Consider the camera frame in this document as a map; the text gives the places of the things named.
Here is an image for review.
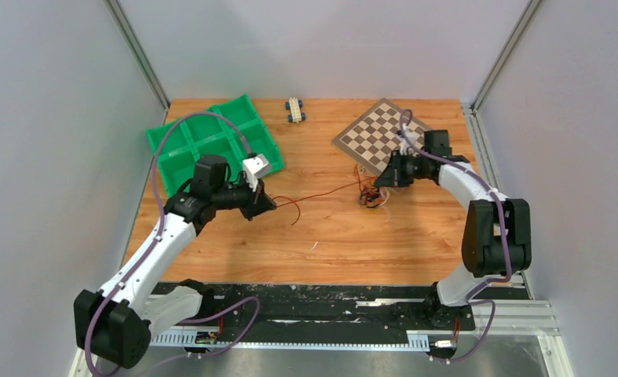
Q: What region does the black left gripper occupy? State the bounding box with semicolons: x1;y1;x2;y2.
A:
213;173;276;221

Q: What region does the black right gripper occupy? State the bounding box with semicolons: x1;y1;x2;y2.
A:
373;150;428;189

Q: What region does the dark red wire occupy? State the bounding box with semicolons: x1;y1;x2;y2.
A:
272;179;375;227

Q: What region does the black ribbon cable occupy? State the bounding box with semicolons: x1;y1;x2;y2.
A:
359;188;385;207

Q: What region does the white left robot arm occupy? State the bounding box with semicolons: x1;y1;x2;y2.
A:
73;153;276;369

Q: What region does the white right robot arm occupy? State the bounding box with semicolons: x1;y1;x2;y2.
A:
374;126;532;328

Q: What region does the brown white chessboard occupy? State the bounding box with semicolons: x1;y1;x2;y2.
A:
332;98;402;176

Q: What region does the green compartment tray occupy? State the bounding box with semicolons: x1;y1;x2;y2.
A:
146;94;285;196

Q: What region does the white blue toy brick car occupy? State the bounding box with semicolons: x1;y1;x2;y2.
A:
285;97;306;123

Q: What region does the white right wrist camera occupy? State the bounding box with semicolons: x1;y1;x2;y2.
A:
397;130;419;156

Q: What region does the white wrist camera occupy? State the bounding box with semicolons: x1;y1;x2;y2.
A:
397;130;419;156
243;153;272;179

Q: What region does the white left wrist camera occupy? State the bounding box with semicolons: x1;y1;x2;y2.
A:
243;153;272;179

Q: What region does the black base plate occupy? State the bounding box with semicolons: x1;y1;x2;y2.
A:
152;281;531;347

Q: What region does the aluminium frame rail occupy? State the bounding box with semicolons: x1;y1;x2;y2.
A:
94;284;574;376

